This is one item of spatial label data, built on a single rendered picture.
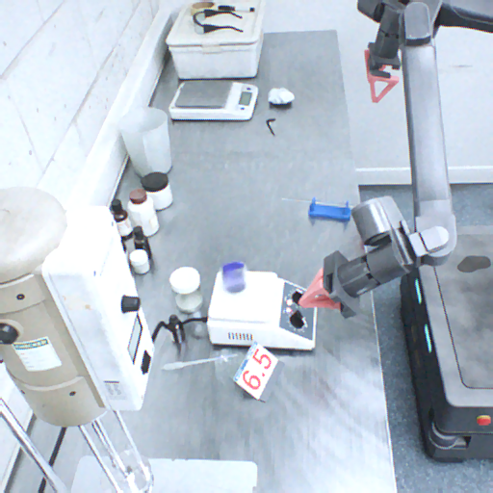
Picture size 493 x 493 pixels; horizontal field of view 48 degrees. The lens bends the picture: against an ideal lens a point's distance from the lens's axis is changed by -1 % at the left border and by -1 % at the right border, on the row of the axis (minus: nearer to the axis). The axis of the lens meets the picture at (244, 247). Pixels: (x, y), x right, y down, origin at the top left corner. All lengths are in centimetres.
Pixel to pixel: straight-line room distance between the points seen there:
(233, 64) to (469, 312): 108
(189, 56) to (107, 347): 156
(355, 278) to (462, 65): 168
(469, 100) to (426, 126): 161
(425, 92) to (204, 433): 68
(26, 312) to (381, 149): 226
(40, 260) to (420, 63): 74
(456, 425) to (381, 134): 139
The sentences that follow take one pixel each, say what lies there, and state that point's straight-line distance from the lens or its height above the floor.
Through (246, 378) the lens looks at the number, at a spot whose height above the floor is 78.
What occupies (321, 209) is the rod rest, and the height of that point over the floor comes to 76.
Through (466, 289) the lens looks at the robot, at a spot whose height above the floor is 36.
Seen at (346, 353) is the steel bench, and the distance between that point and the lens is 108.
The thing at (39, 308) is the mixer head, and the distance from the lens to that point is 46.
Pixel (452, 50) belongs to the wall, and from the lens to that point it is 243.
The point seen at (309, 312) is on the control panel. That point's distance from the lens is 109.
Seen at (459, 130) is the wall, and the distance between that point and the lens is 262.
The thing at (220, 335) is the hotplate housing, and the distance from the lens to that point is 106.
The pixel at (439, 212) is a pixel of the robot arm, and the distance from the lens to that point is 89.
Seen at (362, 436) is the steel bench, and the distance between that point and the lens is 99.
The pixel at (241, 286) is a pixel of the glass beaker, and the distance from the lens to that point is 104.
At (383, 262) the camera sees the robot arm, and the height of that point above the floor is 102.
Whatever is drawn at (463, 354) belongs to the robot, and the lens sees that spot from 161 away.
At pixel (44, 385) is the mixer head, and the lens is 54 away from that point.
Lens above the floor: 163
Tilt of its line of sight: 43 degrees down
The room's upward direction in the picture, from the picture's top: 6 degrees counter-clockwise
